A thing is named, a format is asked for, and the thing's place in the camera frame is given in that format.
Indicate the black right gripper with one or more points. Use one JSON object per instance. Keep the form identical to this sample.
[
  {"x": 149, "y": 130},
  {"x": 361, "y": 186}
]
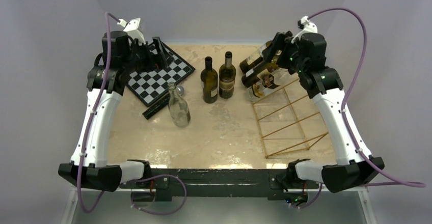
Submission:
[{"x": 282, "y": 42}]

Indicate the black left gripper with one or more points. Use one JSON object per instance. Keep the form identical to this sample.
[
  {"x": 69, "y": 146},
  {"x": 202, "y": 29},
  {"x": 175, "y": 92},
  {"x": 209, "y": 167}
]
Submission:
[{"x": 152, "y": 64}]

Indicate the clear square liquor bottle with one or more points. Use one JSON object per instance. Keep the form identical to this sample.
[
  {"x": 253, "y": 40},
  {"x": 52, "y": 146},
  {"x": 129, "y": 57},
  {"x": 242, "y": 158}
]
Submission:
[{"x": 269, "y": 83}]

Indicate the green wine bottle dark label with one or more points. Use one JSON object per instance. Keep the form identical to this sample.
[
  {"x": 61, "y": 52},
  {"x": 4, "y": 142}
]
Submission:
[{"x": 259, "y": 71}]

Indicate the tall dark green bottle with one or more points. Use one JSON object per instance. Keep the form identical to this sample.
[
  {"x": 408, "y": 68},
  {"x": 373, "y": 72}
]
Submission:
[{"x": 209, "y": 82}]

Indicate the clear glass bottle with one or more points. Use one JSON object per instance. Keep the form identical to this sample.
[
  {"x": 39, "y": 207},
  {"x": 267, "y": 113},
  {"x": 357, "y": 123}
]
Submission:
[{"x": 178, "y": 107}]

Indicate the green bottle silver neck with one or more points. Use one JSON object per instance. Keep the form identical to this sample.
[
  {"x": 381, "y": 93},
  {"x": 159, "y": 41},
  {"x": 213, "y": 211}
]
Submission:
[{"x": 227, "y": 75}]

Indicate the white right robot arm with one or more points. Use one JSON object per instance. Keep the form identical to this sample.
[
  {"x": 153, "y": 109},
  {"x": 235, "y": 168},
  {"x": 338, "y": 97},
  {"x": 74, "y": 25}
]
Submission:
[{"x": 355, "y": 164}]

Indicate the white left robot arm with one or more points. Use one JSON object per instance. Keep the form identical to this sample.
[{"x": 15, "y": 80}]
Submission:
[{"x": 121, "y": 56}]

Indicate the black white chessboard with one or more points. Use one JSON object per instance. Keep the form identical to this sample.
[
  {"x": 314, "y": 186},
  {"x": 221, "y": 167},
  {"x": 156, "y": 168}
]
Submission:
[{"x": 149, "y": 87}]

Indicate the black silver microphone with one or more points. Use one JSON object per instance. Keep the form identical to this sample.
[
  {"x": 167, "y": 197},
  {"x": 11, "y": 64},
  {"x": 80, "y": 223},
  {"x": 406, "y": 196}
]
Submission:
[{"x": 158, "y": 106}]

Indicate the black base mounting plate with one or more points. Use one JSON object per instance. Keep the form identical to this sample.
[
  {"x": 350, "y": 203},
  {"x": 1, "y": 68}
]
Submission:
[{"x": 272, "y": 184}]

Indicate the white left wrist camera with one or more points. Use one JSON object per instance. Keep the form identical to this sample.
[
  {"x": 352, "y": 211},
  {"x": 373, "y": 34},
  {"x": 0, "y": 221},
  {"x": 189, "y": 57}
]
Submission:
[{"x": 133, "y": 29}]

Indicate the gold wire wine rack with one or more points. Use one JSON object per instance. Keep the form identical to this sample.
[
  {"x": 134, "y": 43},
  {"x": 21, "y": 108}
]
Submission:
[{"x": 289, "y": 123}]

